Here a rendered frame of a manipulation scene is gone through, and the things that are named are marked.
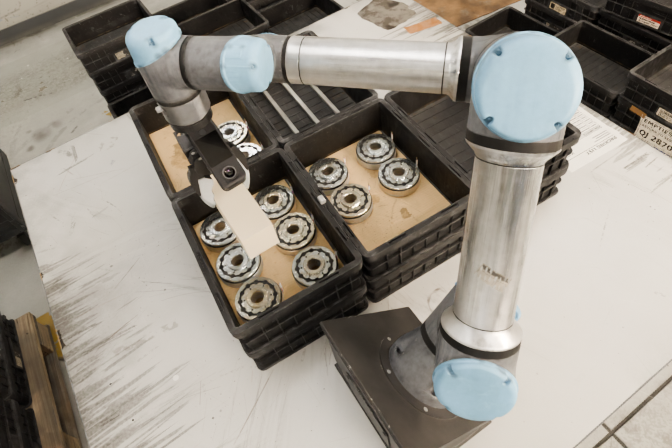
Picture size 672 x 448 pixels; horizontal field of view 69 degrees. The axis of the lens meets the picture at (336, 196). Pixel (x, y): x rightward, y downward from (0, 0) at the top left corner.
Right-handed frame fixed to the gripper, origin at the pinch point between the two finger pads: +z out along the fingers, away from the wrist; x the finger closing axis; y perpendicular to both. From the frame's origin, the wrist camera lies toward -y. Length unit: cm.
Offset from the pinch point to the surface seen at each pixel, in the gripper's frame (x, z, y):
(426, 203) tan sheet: -40.4, 26.0, -9.7
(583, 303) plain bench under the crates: -56, 39, -46
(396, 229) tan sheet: -30.1, 26.0, -11.3
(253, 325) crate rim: 8.6, 16.0, -17.3
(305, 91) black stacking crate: -39, 26, 46
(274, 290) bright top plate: 1.3, 23.0, -9.2
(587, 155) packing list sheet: -93, 39, -17
